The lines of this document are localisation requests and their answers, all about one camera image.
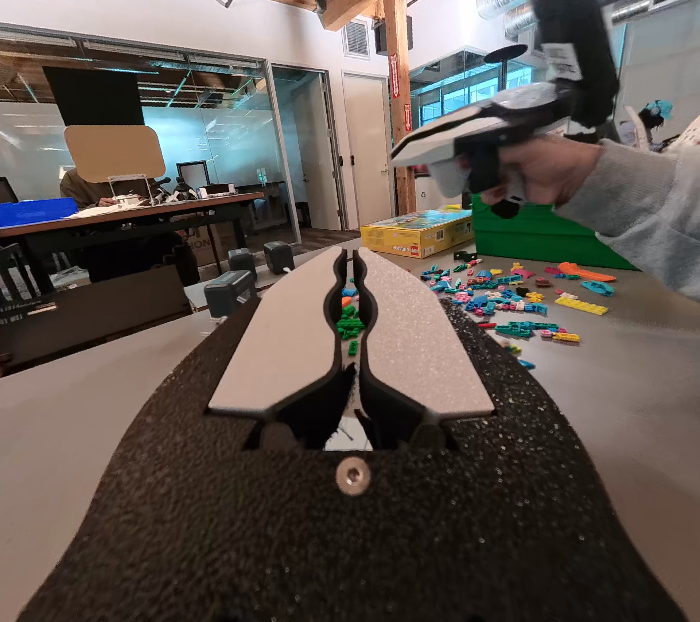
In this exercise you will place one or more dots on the wooden post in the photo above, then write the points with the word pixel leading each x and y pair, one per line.
pixel 399 58

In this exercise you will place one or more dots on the yellow long plate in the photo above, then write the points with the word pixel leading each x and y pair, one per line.
pixel 579 305

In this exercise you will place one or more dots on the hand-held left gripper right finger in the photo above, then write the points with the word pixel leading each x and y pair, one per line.
pixel 421 354

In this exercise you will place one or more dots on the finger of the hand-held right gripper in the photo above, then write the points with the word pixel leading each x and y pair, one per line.
pixel 525 96
pixel 426 143

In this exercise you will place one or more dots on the teal wedge plate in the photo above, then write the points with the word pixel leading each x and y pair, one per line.
pixel 511 330
pixel 544 326

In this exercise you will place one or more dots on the stacked green plastic bins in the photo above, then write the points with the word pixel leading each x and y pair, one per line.
pixel 547 239

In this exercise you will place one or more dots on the black bracket brick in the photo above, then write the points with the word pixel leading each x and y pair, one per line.
pixel 465 255

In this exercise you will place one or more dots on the black floor lamp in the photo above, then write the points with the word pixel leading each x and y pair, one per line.
pixel 506 54

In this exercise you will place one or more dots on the propped instruction booklet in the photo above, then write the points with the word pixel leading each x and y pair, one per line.
pixel 686 135

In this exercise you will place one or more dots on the dark low cabinet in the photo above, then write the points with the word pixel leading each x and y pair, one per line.
pixel 93 321

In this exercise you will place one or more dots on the orange brick separator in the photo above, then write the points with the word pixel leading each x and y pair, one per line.
pixel 585 272

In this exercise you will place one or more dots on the clear acrylic stand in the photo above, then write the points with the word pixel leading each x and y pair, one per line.
pixel 131 190

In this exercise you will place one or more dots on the pile of colourful bricks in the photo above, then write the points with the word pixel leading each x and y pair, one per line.
pixel 492 299

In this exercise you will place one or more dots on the brown wooden table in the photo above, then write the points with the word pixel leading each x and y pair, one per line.
pixel 164 209

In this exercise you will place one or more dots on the white door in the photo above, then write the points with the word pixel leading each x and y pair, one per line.
pixel 366 151

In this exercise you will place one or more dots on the black speaker box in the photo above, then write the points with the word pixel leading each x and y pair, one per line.
pixel 385 35

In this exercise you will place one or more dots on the glass office door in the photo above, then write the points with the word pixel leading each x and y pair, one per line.
pixel 306 151

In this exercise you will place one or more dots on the pile of green bricks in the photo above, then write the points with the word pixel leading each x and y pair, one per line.
pixel 350 326

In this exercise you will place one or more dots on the person's right forearm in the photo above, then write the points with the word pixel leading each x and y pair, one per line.
pixel 645 206

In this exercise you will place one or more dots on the person's right hand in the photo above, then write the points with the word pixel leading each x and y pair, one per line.
pixel 552 168

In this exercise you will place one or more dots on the dark wall panel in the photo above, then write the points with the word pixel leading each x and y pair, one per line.
pixel 93 97

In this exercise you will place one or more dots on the cardboard box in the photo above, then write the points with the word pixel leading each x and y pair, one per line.
pixel 210 244

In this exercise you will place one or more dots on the grey desk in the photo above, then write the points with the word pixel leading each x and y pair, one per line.
pixel 601 414

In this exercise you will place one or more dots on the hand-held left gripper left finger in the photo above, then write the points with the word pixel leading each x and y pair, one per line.
pixel 284 348

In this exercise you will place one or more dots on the white wall vent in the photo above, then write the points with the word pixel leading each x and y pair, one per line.
pixel 357 38

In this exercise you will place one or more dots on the yellow brick set box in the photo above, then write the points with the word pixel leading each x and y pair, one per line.
pixel 415 233

